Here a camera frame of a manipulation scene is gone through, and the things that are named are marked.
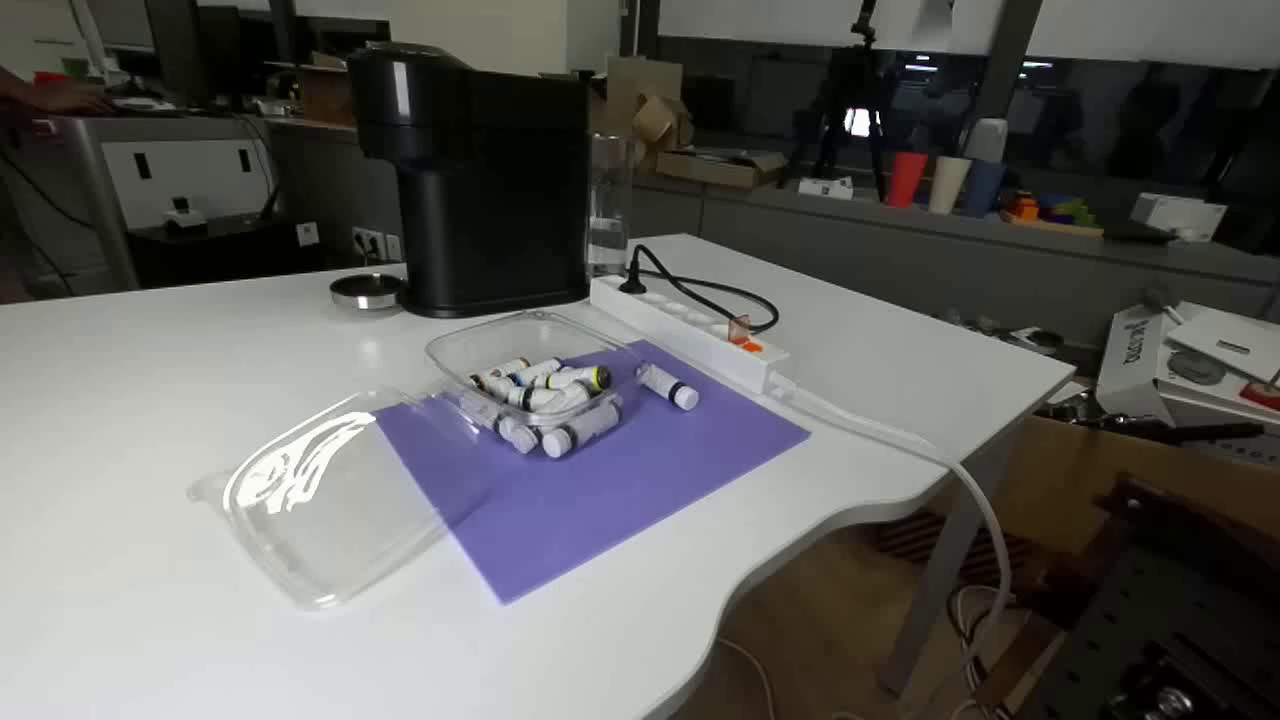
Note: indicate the long grey counter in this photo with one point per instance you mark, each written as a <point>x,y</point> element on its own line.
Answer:
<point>934,263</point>

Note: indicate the small bottle with yellow label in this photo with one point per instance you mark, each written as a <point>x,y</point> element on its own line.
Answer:
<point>586,378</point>

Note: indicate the clear plastic lid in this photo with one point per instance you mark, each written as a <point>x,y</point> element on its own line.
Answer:
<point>332,513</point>

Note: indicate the colourful toy blocks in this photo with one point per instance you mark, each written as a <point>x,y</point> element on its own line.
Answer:
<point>1047,208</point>

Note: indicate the beige cup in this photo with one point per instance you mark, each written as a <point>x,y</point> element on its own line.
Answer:
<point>948,185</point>

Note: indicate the blue cup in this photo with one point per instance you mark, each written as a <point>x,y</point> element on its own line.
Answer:
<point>980,191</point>

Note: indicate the purple paper mat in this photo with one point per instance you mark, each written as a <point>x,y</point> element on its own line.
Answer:
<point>642,465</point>

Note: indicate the open cardboard box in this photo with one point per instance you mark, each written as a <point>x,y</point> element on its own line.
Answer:
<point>642,112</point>

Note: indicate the stack of white boxes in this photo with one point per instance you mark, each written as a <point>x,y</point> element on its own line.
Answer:
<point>1225,362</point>

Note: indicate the plain white box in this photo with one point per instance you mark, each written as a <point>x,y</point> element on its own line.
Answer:
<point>1177,218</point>

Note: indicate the black coffee machine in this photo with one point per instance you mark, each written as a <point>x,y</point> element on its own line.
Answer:
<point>493,185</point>

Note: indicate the round metal drip tray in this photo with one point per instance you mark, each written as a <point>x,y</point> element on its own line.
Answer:
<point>366,290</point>

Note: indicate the white power strip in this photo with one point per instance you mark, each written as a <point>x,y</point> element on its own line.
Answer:
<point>693,324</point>

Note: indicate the clear plastic bowl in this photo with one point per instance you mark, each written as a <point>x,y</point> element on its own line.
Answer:
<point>465,348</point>

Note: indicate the flat cardboard box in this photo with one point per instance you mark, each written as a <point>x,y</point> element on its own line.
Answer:
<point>722,171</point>

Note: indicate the black perforated board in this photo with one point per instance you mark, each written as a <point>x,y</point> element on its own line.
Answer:
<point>1172,626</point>

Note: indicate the grey table leg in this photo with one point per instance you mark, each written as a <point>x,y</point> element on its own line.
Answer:
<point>945,563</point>

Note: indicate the grey equipment cabinet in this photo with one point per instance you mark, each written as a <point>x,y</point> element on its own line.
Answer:
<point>175,174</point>

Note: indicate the white upturned cup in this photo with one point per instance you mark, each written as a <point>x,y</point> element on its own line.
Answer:
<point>991,141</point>

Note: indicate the white wall socket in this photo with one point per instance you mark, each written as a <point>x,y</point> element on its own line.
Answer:
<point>373,247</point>

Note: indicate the black camera tripod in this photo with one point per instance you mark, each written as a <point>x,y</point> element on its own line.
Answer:
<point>855,92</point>

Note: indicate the white printed carton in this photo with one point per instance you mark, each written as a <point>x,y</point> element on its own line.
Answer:
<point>1128,362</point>

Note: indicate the red cup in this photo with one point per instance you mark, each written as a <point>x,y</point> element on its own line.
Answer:
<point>906,182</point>

